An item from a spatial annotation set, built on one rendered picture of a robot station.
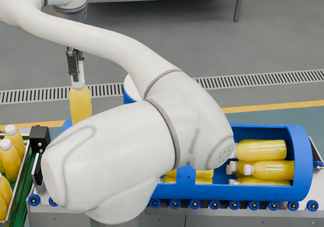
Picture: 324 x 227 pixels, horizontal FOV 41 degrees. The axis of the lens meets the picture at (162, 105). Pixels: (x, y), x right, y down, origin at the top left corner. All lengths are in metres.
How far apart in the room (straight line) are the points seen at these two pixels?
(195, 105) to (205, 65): 3.06
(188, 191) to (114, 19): 2.99
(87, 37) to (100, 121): 0.29
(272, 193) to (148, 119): 0.97
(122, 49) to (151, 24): 3.36
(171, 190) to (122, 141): 0.88
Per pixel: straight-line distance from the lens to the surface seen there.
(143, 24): 4.23
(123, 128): 0.66
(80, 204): 0.67
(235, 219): 1.74
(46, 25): 0.96
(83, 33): 0.92
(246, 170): 1.58
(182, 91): 0.75
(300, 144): 1.58
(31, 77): 3.70
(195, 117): 0.71
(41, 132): 1.86
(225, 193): 1.55
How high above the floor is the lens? 2.35
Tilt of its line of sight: 44 degrees down
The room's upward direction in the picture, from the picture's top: 3 degrees clockwise
